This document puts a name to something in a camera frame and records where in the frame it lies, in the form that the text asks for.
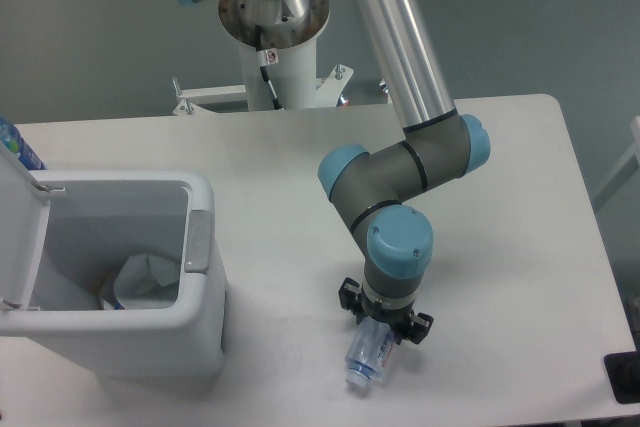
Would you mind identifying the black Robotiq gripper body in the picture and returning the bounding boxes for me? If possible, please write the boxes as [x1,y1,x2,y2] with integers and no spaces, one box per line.
[360,292,413,325]

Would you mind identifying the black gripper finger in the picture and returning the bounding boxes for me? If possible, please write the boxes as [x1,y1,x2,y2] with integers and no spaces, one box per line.
[391,310,434,345]
[338,277,366,325]

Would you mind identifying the clear crushed plastic bottle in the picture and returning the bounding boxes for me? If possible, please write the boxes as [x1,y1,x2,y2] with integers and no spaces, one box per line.
[344,317,396,391]

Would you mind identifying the clear plastic bag wrapper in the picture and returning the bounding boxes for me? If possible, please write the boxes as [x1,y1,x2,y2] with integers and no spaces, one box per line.
[113,254,180,310]

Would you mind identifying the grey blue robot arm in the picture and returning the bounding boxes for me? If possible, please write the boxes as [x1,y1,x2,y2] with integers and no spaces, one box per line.
[178,0,491,344]

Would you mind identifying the white trash can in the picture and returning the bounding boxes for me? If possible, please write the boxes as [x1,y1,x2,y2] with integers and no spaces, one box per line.
[1,170,227,377]

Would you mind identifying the white trash can lid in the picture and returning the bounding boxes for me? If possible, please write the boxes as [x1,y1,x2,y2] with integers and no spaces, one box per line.
[1,147,50,310]

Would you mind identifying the black device at table edge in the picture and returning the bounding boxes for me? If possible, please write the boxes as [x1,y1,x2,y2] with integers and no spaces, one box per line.
[604,351,639,405]

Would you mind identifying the colourful snack packet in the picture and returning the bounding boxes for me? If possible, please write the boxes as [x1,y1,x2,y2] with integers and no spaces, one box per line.
[99,273,124,310]

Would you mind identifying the blue bottle behind bin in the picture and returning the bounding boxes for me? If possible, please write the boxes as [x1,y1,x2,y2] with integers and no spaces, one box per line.
[0,118,47,170]

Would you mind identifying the white middle floor bracket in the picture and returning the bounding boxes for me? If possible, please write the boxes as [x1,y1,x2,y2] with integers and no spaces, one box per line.
[316,64,354,108]

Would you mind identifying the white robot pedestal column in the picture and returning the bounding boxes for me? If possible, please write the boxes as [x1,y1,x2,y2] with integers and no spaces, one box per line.
[238,39,317,111]

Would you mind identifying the white left floor bracket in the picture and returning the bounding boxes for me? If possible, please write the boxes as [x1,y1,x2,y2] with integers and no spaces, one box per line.
[172,77,248,116]

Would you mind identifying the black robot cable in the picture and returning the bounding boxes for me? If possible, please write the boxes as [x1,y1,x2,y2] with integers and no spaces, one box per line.
[253,24,285,111]

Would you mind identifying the white frame at right edge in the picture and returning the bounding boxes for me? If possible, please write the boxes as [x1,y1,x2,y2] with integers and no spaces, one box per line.
[591,116,639,212]

